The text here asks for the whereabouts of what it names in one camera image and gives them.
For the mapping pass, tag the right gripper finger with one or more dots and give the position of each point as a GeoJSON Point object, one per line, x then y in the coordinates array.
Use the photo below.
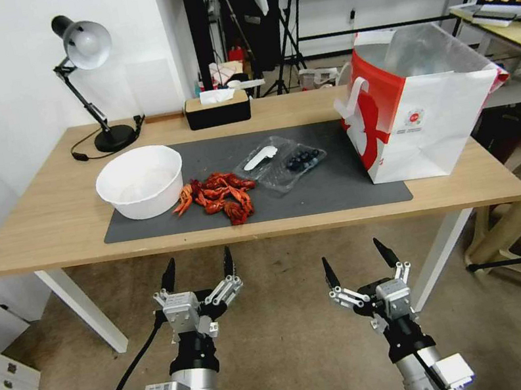
{"type": "Point", "coordinates": [331, 275]}
{"type": "Point", "coordinates": [386, 251]}

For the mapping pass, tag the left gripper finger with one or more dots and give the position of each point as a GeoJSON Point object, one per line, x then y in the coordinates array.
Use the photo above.
{"type": "Point", "coordinates": [228, 265]}
{"type": "Point", "coordinates": [169, 277]}

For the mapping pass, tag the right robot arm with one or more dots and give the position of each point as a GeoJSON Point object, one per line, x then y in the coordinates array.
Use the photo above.
{"type": "Point", "coordinates": [421, 378]}

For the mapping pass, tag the clear plastic takeout container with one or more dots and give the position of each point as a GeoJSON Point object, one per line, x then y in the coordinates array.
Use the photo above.
{"type": "Point", "coordinates": [281, 169]}

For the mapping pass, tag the red white takeout bag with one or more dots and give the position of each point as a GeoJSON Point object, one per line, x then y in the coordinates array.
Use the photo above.
{"type": "Point", "coordinates": [424, 127]}

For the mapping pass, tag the black tissue box wooden lid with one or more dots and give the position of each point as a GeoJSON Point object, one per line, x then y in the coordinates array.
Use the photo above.
{"type": "Point", "coordinates": [218, 112]}

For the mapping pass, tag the red cooked crayfish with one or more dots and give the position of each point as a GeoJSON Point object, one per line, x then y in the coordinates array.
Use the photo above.
{"type": "Point", "coordinates": [235, 209]}
{"type": "Point", "coordinates": [184, 197]}
{"type": "Point", "coordinates": [223, 183]}

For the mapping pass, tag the grey desk mat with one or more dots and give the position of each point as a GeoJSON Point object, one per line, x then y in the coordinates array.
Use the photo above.
{"type": "Point", "coordinates": [330, 193]}

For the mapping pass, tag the white round bowl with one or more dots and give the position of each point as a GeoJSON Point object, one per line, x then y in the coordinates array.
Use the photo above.
{"type": "Point", "coordinates": [140, 182]}

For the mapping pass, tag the white plastic spoon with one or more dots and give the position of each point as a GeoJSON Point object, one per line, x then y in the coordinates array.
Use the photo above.
{"type": "Point", "coordinates": [259, 157]}

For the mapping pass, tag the dark blueberry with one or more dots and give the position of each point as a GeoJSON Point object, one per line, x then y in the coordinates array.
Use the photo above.
{"type": "Point", "coordinates": [292, 165]}
{"type": "Point", "coordinates": [299, 160]}
{"type": "Point", "coordinates": [307, 156]}
{"type": "Point", "coordinates": [314, 151]}

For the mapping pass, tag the wooden table white legs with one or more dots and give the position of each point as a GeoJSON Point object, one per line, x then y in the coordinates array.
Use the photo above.
{"type": "Point", "coordinates": [45, 221]}

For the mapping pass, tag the white tissue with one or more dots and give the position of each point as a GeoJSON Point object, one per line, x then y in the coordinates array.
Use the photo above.
{"type": "Point", "coordinates": [216, 96]}

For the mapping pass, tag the black tripod stand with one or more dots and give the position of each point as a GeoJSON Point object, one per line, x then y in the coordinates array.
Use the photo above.
{"type": "Point", "coordinates": [286, 51]}

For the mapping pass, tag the pale side desk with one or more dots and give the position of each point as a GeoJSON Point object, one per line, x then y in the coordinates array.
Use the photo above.
{"type": "Point", "coordinates": [509, 41]}

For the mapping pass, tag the black desk lamp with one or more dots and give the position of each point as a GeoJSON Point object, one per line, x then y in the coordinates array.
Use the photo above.
{"type": "Point", "coordinates": [85, 42]}

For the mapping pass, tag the stack of books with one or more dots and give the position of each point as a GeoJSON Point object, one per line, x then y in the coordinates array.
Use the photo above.
{"type": "Point", "coordinates": [490, 14]}

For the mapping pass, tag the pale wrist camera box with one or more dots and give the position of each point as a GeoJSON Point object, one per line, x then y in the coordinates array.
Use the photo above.
{"type": "Point", "coordinates": [182, 313]}
{"type": "Point", "coordinates": [395, 298]}

